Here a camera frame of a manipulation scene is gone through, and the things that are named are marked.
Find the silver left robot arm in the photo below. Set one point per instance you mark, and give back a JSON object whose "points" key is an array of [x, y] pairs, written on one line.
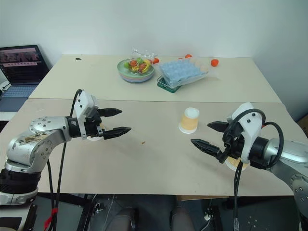
{"points": [[26, 144]]}

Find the green flat box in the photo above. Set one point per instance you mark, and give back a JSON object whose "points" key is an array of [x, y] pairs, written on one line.
{"points": [[168, 87]]}

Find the clear bag of toy fruit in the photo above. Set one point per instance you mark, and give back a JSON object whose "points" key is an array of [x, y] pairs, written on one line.
{"points": [[140, 63]]}

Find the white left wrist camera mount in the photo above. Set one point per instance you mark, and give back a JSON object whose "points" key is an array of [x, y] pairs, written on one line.
{"points": [[84, 101]]}

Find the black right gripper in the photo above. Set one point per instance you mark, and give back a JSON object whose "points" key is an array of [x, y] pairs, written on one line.
{"points": [[234, 142]]}

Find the orange ball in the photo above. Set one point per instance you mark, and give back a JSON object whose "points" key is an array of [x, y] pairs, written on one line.
{"points": [[156, 60], [188, 56], [214, 62]]}

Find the beige white paper cup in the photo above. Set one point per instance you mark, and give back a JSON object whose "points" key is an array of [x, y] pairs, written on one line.
{"points": [[95, 138], [232, 163]]}

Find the open dark laptop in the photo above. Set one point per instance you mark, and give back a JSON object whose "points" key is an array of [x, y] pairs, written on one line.
{"points": [[20, 65]]}

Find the dark rounded shape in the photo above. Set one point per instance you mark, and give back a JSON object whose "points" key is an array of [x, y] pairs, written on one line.
{"points": [[124, 220], [182, 220]]}

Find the yellow plastic cup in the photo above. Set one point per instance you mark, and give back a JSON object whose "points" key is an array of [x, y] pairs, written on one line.
{"points": [[188, 121]]}

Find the black metal table leg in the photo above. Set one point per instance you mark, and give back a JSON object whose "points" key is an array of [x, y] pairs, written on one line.
{"points": [[84, 215]]}

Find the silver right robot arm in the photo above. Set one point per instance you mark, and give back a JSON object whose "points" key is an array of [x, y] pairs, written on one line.
{"points": [[288, 154]]}

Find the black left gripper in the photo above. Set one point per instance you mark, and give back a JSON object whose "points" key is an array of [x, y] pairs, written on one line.
{"points": [[92, 125]]}

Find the green bowl with fruit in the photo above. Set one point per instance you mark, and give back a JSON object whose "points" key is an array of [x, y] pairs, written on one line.
{"points": [[134, 75]]}

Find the brown cardboard box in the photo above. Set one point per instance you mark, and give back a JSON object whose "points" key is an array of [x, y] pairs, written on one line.
{"points": [[304, 126]]}

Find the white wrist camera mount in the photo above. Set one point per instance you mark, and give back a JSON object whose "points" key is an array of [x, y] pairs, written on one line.
{"points": [[84, 101], [250, 130]]}

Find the blue egg tray in plastic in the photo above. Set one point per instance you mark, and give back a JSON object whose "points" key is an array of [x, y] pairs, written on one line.
{"points": [[179, 71]]}

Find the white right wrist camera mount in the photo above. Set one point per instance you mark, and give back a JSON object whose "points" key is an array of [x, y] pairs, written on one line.
{"points": [[250, 130]]}

